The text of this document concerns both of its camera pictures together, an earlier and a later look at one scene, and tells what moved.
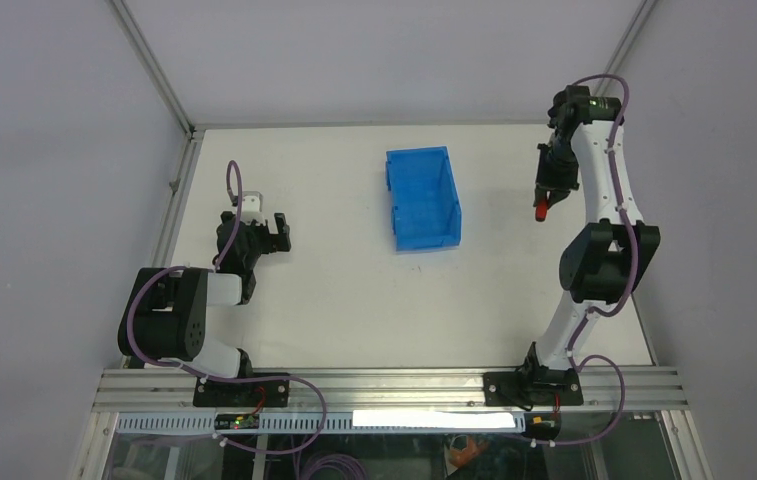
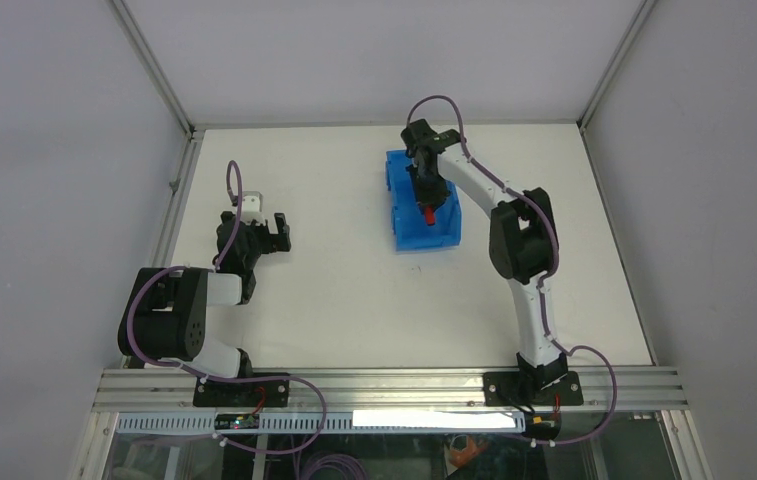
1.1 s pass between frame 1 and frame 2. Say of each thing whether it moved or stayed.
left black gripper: stayed
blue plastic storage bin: stayed
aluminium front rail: stayed
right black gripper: moved
